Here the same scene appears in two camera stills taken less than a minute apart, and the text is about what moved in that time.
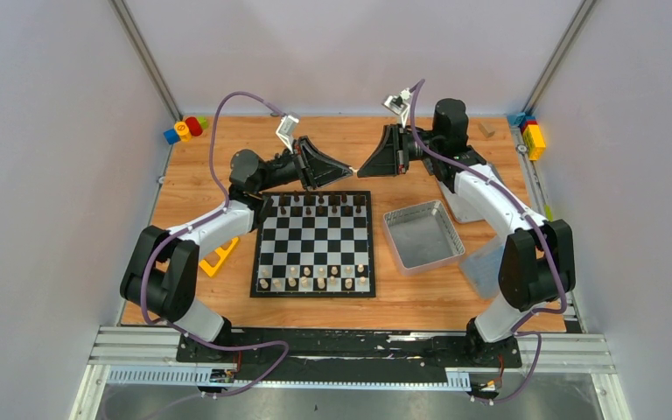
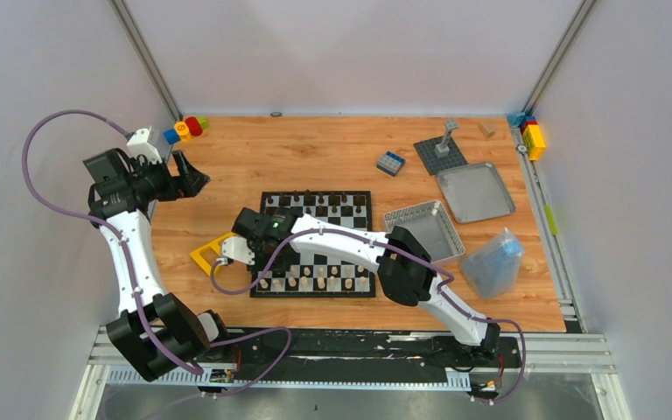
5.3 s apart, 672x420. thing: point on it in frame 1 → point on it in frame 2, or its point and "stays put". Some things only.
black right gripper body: x=404 y=145 → x=262 y=256
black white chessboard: x=315 y=244 stays put
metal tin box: x=423 y=239 stays put
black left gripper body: x=302 y=164 → x=179 y=177
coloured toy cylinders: x=184 y=130 stays put
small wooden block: x=486 y=129 stays put
